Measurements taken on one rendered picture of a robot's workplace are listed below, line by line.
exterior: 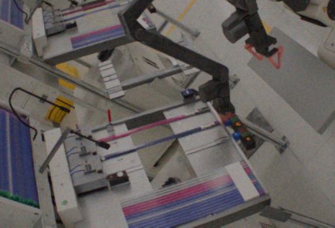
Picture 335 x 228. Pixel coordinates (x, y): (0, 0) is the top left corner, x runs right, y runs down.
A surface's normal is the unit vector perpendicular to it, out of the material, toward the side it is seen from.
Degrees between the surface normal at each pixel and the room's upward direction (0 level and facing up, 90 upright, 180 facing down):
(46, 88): 90
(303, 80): 0
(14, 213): 90
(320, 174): 0
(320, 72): 0
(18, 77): 90
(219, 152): 44
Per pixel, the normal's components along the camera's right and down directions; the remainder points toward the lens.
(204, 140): -0.12, -0.79
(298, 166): -0.74, -0.37
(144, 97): 0.31, 0.54
